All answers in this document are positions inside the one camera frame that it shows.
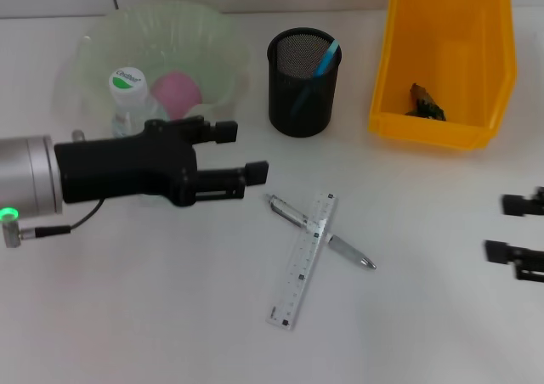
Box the blue teal scissors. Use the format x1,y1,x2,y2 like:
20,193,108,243
292,37,343,116

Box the pale green glass fruit plate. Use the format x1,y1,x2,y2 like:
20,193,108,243
57,0,250,122

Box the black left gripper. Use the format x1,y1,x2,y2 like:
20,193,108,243
54,115,269,209

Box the silver grey ballpoint pen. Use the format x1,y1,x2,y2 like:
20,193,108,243
263,193,377,271

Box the black mesh pen holder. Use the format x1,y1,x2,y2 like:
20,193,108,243
266,27,343,138

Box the pink peach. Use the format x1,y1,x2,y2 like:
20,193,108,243
151,71,203,121

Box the clear green-label water bottle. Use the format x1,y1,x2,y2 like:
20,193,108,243
108,65,166,138

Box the clear plastic ruler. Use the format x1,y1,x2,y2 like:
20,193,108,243
265,192,339,331

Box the yellow plastic bin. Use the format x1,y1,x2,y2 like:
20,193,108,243
367,0,519,150

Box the green plastic wrapper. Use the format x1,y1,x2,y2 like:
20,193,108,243
404,82,448,122

